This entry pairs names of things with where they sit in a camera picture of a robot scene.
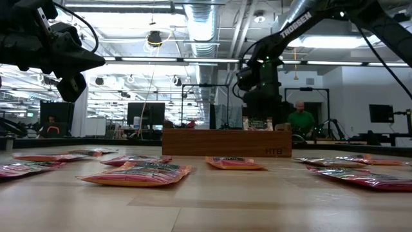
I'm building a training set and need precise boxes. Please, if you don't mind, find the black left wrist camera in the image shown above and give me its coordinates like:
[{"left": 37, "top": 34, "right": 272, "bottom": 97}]
[{"left": 57, "top": 72, "right": 88, "bottom": 102}]

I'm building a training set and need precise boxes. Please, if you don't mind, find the wooden three-slot organizer box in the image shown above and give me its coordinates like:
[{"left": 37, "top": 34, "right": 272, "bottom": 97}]
[{"left": 162, "top": 122, "right": 293, "bottom": 158}]

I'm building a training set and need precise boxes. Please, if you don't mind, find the white column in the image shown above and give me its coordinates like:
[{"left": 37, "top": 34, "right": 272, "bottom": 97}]
[{"left": 71, "top": 88, "right": 89, "bottom": 138}]

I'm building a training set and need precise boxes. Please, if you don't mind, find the black ceiling cable reel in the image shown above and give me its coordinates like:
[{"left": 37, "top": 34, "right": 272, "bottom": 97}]
[{"left": 147, "top": 30, "right": 163, "bottom": 48}]

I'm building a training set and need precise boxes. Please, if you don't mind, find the black metal rig frame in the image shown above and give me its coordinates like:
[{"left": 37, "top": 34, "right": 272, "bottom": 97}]
[
  {"left": 284, "top": 86, "right": 331, "bottom": 130},
  {"left": 181, "top": 83, "right": 230, "bottom": 130}
]

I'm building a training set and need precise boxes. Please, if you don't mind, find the person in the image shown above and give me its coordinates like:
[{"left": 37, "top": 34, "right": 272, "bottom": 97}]
[
  {"left": 44, "top": 115, "right": 61, "bottom": 127},
  {"left": 287, "top": 100, "right": 316, "bottom": 139}
]

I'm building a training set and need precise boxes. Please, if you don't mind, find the black partition panel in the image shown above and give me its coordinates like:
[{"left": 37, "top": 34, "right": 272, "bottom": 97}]
[{"left": 39, "top": 101, "right": 75, "bottom": 136}]

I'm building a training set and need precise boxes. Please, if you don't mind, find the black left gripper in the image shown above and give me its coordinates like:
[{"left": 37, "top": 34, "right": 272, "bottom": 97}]
[{"left": 30, "top": 0, "right": 106, "bottom": 78}]

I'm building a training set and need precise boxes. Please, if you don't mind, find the long ceiling light strip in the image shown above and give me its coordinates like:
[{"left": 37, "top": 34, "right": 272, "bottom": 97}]
[
  {"left": 282, "top": 60, "right": 412, "bottom": 68},
  {"left": 103, "top": 56, "right": 241, "bottom": 64}
]

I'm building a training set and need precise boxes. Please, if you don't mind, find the black chair orange stripe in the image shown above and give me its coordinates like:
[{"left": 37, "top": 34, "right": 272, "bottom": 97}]
[{"left": 38, "top": 122, "right": 69, "bottom": 139}]

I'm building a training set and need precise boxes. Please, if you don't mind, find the red strawberry tea bag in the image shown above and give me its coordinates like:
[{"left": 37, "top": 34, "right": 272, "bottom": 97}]
[
  {"left": 99, "top": 155, "right": 173, "bottom": 168},
  {"left": 0, "top": 161, "right": 66, "bottom": 179},
  {"left": 305, "top": 165, "right": 412, "bottom": 192}
]

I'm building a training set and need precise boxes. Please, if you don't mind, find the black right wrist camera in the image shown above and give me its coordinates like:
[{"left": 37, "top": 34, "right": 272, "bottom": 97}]
[{"left": 236, "top": 66, "right": 259, "bottom": 92}]

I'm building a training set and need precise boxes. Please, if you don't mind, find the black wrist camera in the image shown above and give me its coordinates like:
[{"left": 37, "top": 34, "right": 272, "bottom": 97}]
[
  {"left": 57, "top": 72, "right": 88, "bottom": 102},
  {"left": 236, "top": 66, "right": 259, "bottom": 92}
]

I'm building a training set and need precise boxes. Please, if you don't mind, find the silver ceiling air duct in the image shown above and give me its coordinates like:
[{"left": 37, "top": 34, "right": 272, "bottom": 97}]
[{"left": 183, "top": 0, "right": 223, "bottom": 107}]

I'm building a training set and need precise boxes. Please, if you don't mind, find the orange peach tea bag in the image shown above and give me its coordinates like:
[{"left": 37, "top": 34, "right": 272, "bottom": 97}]
[
  {"left": 205, "top": 156, "right": 267, "bottom": 171},
  {"left": 76, "top": 161, "right": 193, "bottom": 188},
  {"left": 334, "top": 153, "right": 404, "bottom": 166},
  {"left": 12, "top": 150, "right": 104, "bottom": 162}
]

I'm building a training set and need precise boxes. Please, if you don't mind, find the black wall monitor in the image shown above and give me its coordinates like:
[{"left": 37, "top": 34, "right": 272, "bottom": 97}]
[{"left": 368, "top": 104, "right": 395, "bottom": 124}]

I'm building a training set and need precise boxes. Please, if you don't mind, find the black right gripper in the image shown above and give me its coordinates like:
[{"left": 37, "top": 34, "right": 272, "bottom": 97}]
[{"left": 243, "top": 61, "right": 286, "bottom": 119}]

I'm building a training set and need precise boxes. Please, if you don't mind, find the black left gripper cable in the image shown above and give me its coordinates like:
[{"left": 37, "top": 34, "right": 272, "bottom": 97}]
[{"left": 52, "top": 1, "right": 100, "bottom": 53}]

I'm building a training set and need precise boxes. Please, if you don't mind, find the black aluminium table frame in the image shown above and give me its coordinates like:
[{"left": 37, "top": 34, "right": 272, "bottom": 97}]
[{"left": 0, "top": 137, "right": 412, "bottom": 159}]

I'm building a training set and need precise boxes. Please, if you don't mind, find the grey-blue partition screen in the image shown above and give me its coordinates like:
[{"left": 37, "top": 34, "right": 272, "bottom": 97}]
[{"left": 209, "top": 103, "right": 244, "bottom": 130}]

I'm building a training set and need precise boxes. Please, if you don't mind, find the black computer monitor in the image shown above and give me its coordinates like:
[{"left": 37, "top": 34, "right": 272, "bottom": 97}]
[{"left": 127, "top": 102, "right": 166, "bottom": 126}]

